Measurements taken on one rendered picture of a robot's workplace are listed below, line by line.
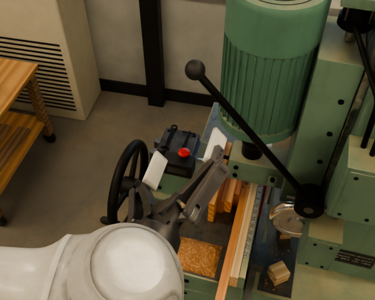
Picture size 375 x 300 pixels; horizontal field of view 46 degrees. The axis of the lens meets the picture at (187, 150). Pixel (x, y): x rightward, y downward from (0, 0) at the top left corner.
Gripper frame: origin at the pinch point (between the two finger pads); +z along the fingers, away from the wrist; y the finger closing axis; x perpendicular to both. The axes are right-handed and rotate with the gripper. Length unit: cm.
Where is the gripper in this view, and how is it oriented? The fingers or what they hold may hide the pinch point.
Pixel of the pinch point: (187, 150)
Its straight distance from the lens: 74.5
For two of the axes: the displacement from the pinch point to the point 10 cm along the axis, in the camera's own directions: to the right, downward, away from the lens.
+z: 2.7, -7.3, 6.3
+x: -6.3, -6.3, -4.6
